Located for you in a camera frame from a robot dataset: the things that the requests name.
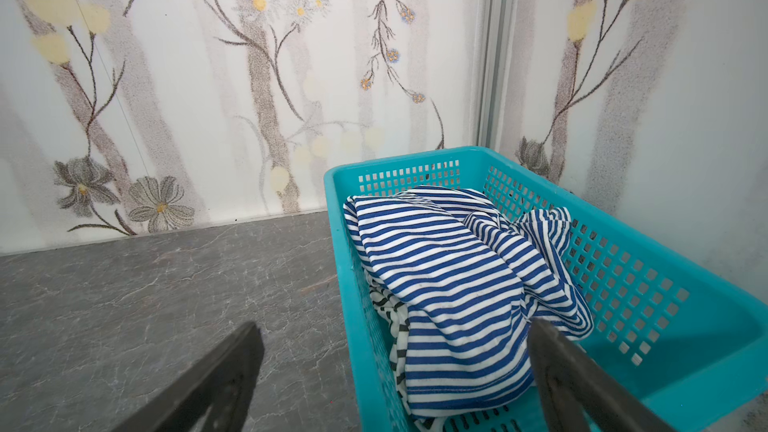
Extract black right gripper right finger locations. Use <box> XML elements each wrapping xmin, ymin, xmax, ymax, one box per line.
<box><xmin>527</xmin><ymin>319</ymin><xmax>672</xmax><ymax>431</ymax></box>

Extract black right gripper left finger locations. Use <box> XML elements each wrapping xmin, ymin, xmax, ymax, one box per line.
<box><xmin>115</xmin><ymin>321</ymin><xmax>265</xmax><ymax>431</ymax></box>

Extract blue striped tank top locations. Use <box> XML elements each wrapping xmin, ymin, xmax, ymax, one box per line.
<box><xmin>343</xmin><ymin>186</ymin><xmax>594</xmax><ymax>419</ymax></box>

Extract black striped tank top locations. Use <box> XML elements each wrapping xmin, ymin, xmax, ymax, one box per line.
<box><xmin>365</xmin><ymin>272</ymin><xmax>446</xmax><ymax>431</ymax></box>

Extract teal plastic basket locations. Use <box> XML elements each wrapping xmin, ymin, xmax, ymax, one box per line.
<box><xmin>324</xmin><ymin>147</ymin><xmax>767</xmax><ymax>431</ymax></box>

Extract aluminium corner post right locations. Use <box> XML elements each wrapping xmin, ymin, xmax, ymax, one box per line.
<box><xmin>476</xmin><ymin>0</ymin><xmax>516</xmax><ymax>149</ymax></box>

